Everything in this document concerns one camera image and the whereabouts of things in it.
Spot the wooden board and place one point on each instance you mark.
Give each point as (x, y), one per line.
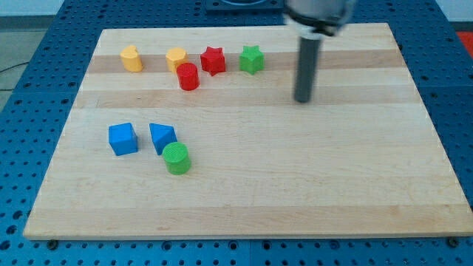
(361, 160)

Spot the green cylinder block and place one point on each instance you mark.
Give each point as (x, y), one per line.
(176, 158)

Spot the yellow heart block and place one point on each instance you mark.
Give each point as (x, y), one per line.
(130, 59)

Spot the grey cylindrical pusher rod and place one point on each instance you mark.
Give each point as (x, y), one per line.
(306, 68)

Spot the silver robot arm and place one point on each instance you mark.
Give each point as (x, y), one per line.
(313, 19)

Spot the yellow hexagon block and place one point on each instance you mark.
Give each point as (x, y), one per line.
(175, 57)

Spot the green star block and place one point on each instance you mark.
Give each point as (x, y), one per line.
(251, 60)

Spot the red cylinder block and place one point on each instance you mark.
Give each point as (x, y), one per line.
(188, 77)

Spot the red star block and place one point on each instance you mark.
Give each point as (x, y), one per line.
(213, 60)

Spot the blue triangle block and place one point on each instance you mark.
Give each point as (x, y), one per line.
(162, 135)

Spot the blue cube block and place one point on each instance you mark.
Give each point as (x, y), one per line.
(123, 139)

